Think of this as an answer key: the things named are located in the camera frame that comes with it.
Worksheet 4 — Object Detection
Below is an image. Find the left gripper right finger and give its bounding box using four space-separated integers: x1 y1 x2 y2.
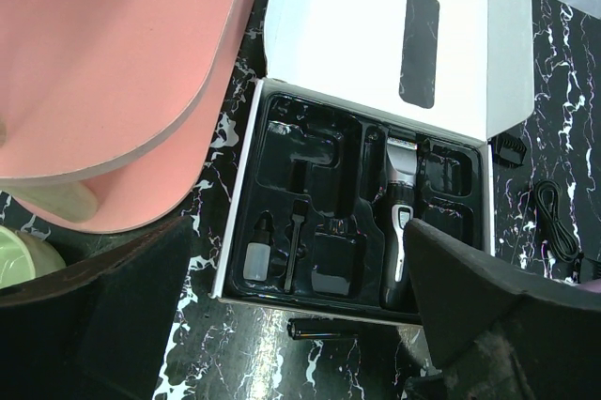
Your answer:
404 219 600 399

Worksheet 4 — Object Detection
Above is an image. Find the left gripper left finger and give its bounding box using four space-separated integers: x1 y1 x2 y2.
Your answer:
1 217 193 399

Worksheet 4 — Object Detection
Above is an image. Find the black silver hair clipper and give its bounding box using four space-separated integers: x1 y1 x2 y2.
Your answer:
380 137 418 311

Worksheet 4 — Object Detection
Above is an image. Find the small white oil bottle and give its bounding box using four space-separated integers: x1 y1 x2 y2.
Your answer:
242 211 273 282

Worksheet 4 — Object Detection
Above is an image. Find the black cleaning brush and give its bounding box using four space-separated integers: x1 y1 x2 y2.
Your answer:
284 200 307 294

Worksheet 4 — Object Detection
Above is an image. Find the black comb attachment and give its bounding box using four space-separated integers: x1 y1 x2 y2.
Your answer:
311 218 366 298

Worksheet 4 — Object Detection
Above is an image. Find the light green cup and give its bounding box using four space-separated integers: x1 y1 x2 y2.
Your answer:
0 226 67 288

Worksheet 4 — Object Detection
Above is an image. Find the black power adapter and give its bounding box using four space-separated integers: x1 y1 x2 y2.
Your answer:
574 254 601 284

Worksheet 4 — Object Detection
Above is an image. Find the small black comb guard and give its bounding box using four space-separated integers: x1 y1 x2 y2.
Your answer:
492 132 527 167

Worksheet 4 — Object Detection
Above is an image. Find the black pen under box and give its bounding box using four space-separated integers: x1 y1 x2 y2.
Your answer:
287 317 362 341

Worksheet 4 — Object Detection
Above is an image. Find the pink tiered wooden shelf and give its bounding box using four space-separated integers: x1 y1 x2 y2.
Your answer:
1 0 254 234

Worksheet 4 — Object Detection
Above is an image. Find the white clipper kit box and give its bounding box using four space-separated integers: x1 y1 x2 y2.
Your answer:
210 0 534 325

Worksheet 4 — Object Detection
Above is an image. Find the black coiled charging cable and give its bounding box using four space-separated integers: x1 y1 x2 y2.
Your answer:
532 178 586 264

